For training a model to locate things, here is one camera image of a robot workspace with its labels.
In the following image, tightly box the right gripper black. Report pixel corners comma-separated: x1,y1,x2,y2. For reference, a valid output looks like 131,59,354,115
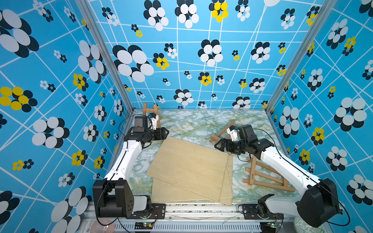
214,139,248,154

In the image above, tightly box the wooden easel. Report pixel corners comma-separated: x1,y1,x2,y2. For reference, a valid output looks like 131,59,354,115
243,157,296,192
142,103,163,130
209,120,236,143

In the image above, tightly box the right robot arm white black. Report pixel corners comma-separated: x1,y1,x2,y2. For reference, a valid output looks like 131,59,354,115
214,124,340,228

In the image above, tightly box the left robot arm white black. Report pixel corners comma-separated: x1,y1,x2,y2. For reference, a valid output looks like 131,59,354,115
92,113,169,218

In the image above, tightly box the green patterned round object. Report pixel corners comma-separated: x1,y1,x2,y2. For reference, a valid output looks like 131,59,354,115
293,216,324,233

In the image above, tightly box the pink translucent bowl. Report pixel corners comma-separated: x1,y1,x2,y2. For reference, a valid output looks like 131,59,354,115
89,218,115,233

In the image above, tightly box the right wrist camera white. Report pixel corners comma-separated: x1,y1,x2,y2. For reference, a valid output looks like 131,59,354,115
227,127,239,141

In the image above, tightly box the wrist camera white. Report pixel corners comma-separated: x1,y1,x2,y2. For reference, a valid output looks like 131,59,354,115
227,127,239,141
134,115,157,131

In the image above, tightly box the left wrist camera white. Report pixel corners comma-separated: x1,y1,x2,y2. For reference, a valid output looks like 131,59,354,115
134,115,157,131

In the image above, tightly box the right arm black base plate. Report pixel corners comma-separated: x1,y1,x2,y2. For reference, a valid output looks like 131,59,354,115
238,204,284,221

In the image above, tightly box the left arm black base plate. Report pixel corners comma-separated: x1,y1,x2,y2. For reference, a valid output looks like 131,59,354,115
127,203,166,219

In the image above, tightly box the aluminium front rail frame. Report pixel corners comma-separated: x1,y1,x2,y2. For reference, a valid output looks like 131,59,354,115
78,200,334,233

